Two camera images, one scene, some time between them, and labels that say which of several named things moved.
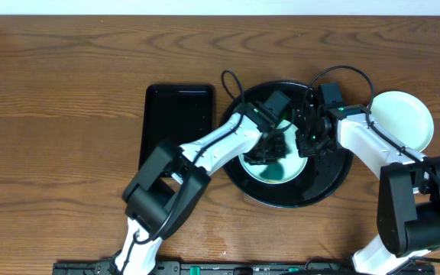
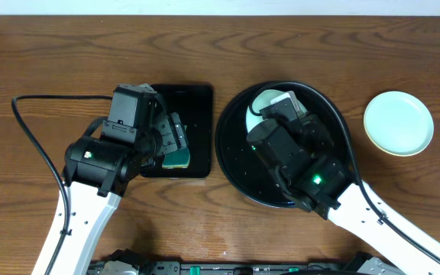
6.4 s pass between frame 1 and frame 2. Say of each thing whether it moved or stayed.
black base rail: stayed
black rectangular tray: stayed
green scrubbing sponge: moved
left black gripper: moved
